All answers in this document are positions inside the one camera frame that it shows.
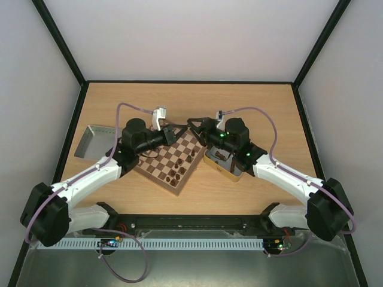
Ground blue cable duct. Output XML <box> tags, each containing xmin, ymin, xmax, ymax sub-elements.
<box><xmin>52</xmin><ymin>238</ymin><xmax>264</xmax><ymax>251</ymax></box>

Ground dark pieces in tin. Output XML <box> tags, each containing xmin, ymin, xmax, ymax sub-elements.
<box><xmin>212</xmin><ymin>149</ymin><xmax>235</xmax><ymax>174</ymax></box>

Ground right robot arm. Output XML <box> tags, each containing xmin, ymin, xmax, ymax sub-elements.
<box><xmin>187</xmin><ymin>117</ymin><xmax>353</xmax><ymax>242</ymax></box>

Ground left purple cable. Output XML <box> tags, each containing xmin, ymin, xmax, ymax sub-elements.
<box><xmin>25</xmin><ymin>102</ymin><xmax>156</xmax><ymax>243</ymax></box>

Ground wooden chess board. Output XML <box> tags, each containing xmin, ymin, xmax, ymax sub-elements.
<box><xmin>134</xmin><ymin>130</ymin><xmax>206</xmax><ymax>196</ymax></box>

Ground purple cable loop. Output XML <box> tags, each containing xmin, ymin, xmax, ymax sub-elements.
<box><xmin>98</xmin><ymin>233</ymin><xmax>150</xmax><ymax>282</ymax></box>

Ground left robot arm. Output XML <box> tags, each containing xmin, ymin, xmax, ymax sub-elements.
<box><xmin>20</xmin><ymin>118</ymin><xmax>187</xmax><ymax>247</ymax></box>

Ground gold metal tin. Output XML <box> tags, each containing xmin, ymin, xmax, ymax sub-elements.
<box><xmin>203</xmin><ymin>146</ymin><xmax>244</xmax><ymax>182</ymax></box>

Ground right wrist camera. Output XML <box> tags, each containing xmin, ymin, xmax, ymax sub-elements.
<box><xmin>215</xmin><ymin>110</ymin><xmax>224</xmax><ymax>130</ymax></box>

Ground tin lid on table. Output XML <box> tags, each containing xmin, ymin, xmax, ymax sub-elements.
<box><xmin>74</xmin><ymin>125</ymin><xmax>115</xmax><ymax>162</ymax></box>

